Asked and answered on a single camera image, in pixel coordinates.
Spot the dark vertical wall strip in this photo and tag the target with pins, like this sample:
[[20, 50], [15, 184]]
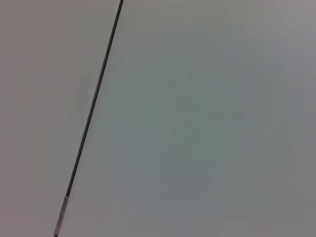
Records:
[[93, 98]]

